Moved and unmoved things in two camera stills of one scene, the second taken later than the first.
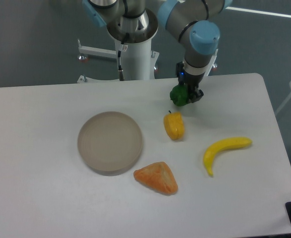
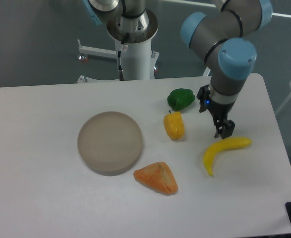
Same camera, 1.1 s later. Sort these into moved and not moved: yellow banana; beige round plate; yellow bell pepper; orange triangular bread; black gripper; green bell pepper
Moved: green bell pepper; black gripper
Not moved: yellow bell pepper; beige round plate; orange triangular bread; yellow banana
